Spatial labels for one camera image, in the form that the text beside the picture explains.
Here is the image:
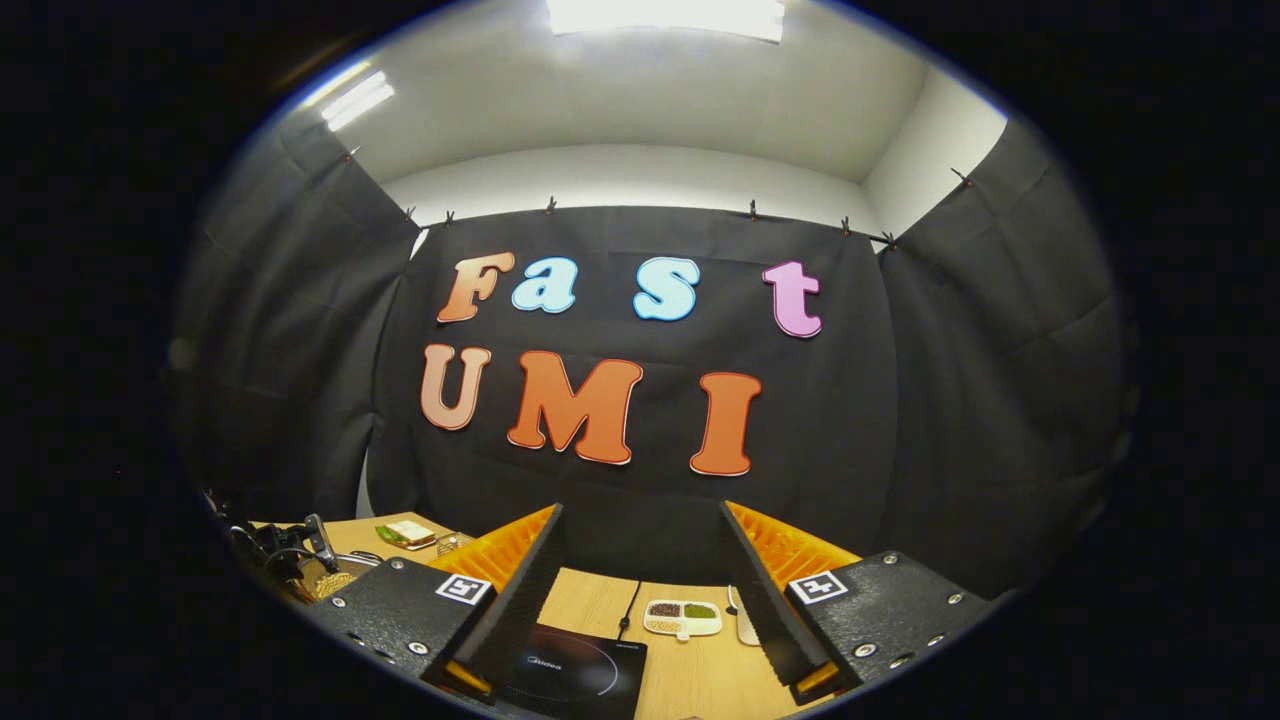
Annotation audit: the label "black induction cooktop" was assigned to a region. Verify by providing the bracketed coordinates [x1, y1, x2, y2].
[490, 622, 649, 720]

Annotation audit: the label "row of small cloth clips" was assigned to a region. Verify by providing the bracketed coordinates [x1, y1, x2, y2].
[345, 145, 976, 251]

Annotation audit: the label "large ceiling light panel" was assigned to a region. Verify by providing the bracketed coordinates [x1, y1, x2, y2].
[547, 0, 786, 43]

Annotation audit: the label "white box device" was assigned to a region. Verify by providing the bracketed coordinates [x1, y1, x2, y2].
[728, 585, 763, 647]

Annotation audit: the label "white divided dish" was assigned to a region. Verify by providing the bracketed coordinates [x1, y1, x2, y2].
[643, 598, 723, 641]

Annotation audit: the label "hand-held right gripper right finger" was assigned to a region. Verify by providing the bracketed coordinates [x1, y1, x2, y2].
[720, 500, 1003, 707]

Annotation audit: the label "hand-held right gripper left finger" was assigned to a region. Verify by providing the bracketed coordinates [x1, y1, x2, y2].
[310, 503, 565, 701]

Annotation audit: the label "black backdrop cloth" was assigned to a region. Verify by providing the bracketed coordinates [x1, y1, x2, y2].
[170, 105, 1131, 601]

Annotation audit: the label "small ceiling light panel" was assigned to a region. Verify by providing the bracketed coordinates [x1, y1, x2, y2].
[320, 70, 396, 131]

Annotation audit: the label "sandwich with lettuce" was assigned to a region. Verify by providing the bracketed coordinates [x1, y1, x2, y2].
[375, 519, 438, 551]

